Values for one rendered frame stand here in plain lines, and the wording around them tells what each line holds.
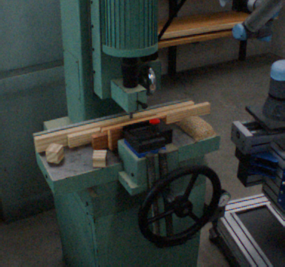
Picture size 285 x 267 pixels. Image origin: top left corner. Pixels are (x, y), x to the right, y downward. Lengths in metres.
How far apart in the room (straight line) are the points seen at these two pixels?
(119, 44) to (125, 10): 0.11
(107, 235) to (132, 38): 0.66
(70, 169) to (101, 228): 0.25
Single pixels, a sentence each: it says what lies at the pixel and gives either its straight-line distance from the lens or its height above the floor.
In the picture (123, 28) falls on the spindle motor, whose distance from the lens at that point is 1.26.
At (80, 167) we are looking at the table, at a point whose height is 0.90.
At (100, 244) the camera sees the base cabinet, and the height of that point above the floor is 0.59.
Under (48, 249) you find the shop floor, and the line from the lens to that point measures 2.34.
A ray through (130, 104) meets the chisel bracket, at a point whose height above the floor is 1.03.
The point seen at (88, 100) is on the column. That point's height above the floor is 0.96.
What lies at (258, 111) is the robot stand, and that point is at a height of 0.82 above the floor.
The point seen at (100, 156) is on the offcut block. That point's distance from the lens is 1.30.
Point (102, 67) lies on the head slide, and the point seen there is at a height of 1.12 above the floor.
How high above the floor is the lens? 1.62
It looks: 28 degrees down
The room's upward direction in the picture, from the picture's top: straight up
